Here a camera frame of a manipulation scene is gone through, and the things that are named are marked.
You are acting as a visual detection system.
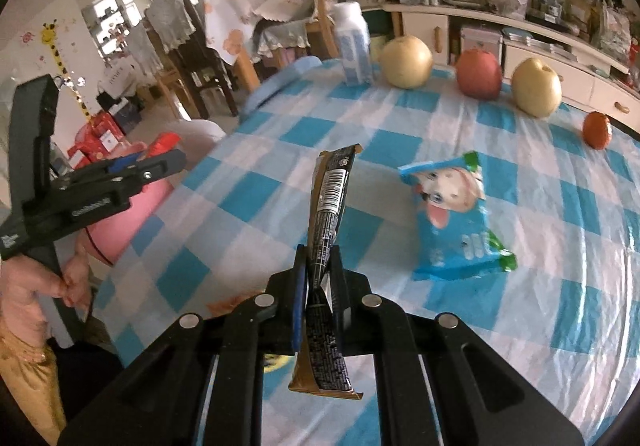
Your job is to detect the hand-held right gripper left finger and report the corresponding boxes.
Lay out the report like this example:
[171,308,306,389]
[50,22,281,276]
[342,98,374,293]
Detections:
[57,243,308,446]

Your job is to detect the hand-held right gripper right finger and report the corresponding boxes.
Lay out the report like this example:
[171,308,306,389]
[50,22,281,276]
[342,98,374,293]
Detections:
[327,243,586,446]

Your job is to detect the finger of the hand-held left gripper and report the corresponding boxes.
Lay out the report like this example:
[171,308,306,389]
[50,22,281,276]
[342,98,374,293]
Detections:
[107,147,187,194]
[70,153,146,182]

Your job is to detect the red foil snack wrapper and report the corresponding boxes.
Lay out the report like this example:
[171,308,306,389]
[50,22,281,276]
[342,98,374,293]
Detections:
[142,132,182,159]

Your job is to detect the pink plastic chair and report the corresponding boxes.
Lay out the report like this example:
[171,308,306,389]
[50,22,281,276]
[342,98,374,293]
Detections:
[75,146,186,267]

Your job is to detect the brown stick packet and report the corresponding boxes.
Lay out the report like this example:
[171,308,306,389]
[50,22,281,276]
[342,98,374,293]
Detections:
[289,143,365,399]

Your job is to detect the person's left forearm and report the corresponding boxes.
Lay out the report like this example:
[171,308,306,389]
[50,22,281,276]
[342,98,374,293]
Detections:
[0,316,68,442]

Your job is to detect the person's left hand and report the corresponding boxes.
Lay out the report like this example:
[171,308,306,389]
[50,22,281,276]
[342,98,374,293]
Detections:
[0,246,95,342]

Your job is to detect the red cardboard box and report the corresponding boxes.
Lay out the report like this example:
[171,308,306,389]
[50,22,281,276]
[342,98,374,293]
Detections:
[67,111,126,167]

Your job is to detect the white cushion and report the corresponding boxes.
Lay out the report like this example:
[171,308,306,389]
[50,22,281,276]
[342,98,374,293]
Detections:
[160,119,226,162]

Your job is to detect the dark wooden chair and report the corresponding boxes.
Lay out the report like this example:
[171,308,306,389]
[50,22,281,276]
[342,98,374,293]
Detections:
[145,0,238,119]

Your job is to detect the blue snack packet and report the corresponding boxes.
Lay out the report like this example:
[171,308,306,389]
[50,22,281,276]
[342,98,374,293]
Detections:
[397,151,518,282]

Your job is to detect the lace chair cover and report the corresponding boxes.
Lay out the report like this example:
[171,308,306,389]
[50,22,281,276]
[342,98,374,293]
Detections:
[142,0,198,54]

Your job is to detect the fruit print tablecloth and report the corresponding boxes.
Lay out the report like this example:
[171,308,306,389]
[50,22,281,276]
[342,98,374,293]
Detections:
[202,0,261,67]

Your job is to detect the pink plastic stool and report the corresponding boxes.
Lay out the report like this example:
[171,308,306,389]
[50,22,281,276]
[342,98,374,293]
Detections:
[272,49,301,70]

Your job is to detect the blue checked plastic tablecloth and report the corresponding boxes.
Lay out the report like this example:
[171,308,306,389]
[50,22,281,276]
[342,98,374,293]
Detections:
[92,59,640,446]

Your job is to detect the white milk bottle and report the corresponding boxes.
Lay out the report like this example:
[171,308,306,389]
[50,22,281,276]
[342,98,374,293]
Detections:
[332,1,375,86]

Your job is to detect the large yellow pear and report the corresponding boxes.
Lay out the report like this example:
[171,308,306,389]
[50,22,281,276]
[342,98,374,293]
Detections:
[378,35,434,90]

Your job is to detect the red apple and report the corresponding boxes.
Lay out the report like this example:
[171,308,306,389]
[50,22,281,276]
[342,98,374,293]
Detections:
[456,49,502,100]

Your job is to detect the small yellow pear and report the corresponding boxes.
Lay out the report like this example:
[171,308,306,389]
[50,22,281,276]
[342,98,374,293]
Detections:
[511,57,563,118]

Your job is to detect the orange tangerine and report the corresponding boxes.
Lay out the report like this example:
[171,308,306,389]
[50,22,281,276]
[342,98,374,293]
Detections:
[582,111,612,149]

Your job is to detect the silver metal case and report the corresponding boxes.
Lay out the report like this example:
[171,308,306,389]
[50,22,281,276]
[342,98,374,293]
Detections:
[459,24,503,67]

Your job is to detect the white television cabinet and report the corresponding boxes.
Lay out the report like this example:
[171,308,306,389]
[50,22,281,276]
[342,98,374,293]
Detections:
[382,1,640,127]

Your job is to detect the giraffe wall sticker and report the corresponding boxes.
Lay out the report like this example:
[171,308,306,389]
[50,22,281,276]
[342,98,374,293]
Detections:
[40,21,96,127]

